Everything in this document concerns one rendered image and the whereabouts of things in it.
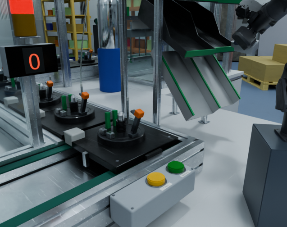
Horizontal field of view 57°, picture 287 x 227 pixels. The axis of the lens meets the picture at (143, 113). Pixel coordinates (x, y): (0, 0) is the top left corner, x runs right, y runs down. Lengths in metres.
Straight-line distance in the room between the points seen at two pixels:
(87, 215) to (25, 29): 0.43
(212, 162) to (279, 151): 0.36
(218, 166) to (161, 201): 0.34
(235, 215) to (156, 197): 0.22
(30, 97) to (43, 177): 0.21
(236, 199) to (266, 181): 0.17
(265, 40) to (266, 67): 4.78
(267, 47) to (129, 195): 9.95
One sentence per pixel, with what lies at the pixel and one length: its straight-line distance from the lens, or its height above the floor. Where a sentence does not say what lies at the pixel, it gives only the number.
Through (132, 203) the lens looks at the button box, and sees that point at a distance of 0.54.
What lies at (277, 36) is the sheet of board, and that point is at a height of 0.76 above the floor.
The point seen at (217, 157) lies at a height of 0.86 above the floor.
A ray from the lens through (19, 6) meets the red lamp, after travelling 0.69.
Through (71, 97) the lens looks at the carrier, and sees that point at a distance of 0.95.
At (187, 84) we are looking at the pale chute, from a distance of 0.95.
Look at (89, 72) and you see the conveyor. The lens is 2.09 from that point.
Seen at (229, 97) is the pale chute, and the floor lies 1.01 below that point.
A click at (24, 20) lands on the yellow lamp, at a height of 1.30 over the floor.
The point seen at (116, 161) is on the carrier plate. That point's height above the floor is 0.97.
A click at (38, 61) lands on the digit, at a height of 1.20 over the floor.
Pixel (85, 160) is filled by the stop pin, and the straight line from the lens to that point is 0.72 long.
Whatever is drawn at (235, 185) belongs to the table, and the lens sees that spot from 0.81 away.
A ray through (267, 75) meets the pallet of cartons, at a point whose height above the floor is 0.29.
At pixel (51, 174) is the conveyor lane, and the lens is 0.74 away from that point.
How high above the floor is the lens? 1.30
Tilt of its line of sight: 20 degrees down
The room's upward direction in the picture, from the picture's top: straight up
